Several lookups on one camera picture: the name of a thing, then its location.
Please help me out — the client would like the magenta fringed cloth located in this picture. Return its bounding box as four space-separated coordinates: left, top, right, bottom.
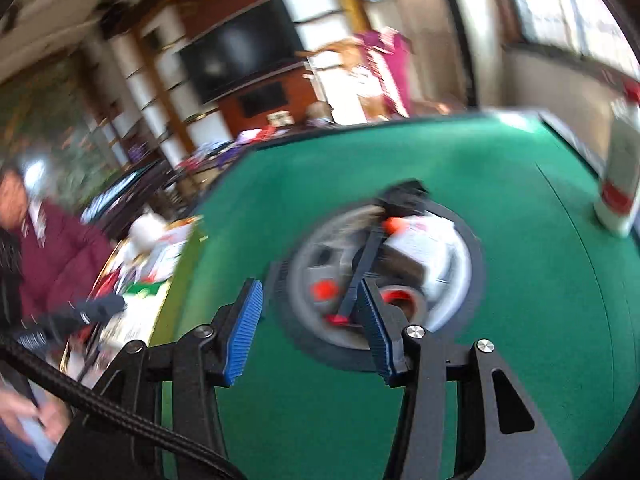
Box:
355 30 413 116

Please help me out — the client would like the small black object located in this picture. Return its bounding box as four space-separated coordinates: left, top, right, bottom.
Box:
375 178 431 211

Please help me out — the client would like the large white bottle red cap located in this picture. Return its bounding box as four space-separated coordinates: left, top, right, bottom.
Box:
592 80 640 238

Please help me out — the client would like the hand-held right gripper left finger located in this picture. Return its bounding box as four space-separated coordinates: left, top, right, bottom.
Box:
92 279 265 480

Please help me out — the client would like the dark mahjong table with tiles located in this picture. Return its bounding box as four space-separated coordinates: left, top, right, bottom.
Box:
80 160 176 233

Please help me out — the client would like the person's left hand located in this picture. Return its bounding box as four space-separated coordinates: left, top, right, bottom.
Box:
0 390 71 448

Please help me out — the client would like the black braided cable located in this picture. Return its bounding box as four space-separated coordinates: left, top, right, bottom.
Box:
0 345 246 480

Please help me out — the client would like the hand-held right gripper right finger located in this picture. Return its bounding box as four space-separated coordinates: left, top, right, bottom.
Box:
361 277 573 480

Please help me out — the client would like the brown wooden television cabinet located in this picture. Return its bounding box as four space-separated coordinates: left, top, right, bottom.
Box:
215 62 321 136

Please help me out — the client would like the wooden chair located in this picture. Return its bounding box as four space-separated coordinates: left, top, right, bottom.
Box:
302 35 391 123

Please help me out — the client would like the black flat television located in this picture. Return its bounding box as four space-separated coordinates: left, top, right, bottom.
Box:
177 0 306 106

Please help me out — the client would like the white bottle orange cap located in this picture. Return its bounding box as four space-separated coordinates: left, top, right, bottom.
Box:
382 212 458 281

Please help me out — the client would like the barred window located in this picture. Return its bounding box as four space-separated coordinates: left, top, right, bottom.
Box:
500 0 640 68

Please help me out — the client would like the round mahjong table control panel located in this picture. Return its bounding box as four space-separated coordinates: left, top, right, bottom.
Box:
270 195 486 373

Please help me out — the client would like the tall standing air conditioner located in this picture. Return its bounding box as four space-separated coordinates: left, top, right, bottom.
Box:
435 0 506 111

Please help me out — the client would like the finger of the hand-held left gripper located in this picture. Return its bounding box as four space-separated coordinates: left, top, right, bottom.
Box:
75 292 127 322

